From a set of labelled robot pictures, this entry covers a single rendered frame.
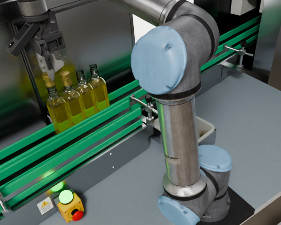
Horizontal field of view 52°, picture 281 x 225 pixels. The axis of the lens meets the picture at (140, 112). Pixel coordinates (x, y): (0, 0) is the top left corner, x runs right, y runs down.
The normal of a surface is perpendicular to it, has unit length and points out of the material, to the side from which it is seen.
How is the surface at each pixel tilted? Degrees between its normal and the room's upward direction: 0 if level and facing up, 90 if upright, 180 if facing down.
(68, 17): 90
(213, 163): 9
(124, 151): 90
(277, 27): 90
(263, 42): 90
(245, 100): 0
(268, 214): 0
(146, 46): 81
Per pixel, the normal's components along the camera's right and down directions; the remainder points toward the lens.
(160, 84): -0.64, 0.39
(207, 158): 0.02, -0.87
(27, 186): 0.66, 0.41
